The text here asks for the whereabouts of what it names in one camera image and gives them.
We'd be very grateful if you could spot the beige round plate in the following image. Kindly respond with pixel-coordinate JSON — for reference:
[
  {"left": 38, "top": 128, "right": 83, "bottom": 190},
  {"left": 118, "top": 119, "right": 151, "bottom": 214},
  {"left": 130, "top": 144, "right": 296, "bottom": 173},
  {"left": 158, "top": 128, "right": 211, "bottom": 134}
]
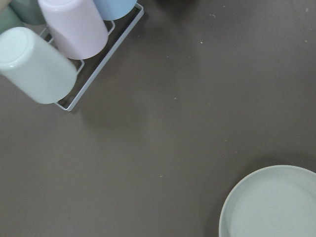
[{"left": 218, "top": 165, "right": 316, "bottom": 237}]

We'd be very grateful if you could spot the white wire cup rack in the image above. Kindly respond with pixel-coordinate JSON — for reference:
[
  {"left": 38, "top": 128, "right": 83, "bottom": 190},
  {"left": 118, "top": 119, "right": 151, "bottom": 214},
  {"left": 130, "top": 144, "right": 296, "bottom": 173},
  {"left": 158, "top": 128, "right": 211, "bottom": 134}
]
[{"left": 55, "top": 2, "right": 145, "bottom": 112}]

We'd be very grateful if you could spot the pink cup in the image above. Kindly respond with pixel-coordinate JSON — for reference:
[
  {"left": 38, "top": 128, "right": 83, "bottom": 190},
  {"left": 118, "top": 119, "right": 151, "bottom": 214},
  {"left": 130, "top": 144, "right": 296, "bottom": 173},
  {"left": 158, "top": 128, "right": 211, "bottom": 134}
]
[{"left": 38, "top": 0, "right": 108, "bottom": 60}]

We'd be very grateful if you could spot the light blue cup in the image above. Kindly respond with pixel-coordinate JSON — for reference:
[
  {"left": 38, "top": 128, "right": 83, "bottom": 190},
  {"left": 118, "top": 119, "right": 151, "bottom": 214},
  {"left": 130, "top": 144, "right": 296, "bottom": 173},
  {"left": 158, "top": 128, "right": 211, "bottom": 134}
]
[{"left": 94, "top": 0, "right": 137, "bottom": 21}]

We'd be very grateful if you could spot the dark green cup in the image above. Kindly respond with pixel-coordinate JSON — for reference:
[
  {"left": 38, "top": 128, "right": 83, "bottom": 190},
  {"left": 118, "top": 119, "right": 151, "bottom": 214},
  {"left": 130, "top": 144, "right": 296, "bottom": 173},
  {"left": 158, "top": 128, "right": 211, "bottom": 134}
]
[{"left": 9, "top": 0, "right": 46, "bottom": 25}]

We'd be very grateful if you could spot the mint green cup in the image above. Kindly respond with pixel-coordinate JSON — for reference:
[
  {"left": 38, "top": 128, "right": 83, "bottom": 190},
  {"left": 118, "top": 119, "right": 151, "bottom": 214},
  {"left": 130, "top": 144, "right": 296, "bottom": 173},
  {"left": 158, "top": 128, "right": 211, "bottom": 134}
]
[{"left": 0, "top": 27, "right": 77, "bottom": 104}]

